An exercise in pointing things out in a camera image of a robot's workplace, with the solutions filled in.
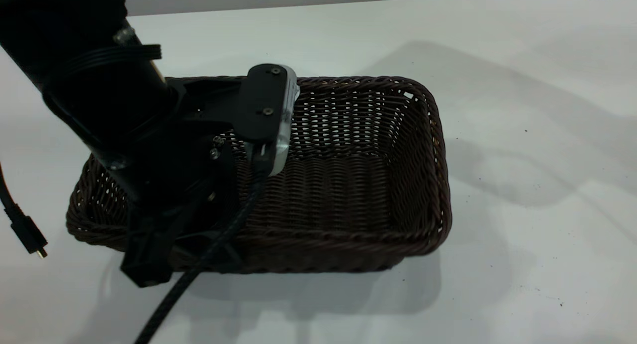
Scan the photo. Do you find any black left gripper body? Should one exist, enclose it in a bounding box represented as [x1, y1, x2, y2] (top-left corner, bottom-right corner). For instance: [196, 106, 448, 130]
[121, 78, 249, 288]

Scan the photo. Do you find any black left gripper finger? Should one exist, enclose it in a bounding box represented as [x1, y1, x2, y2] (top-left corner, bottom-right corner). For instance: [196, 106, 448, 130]
[197, 237, 244, 274]

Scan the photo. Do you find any black woven basket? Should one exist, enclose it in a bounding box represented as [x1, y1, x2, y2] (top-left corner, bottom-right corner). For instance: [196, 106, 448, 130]
[66, 75, 452, 275]

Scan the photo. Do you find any black braided camera cable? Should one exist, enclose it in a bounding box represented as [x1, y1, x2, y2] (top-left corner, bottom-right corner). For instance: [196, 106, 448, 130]
[133, 145, 272, 344]

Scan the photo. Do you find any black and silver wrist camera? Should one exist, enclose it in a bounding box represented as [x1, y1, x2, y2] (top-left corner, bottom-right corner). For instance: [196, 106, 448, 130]
[235, 64, 300, 178]

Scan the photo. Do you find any black cable with usb plug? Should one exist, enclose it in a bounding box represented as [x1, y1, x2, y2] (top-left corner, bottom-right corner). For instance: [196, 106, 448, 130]
[0, 162, 49, 259]

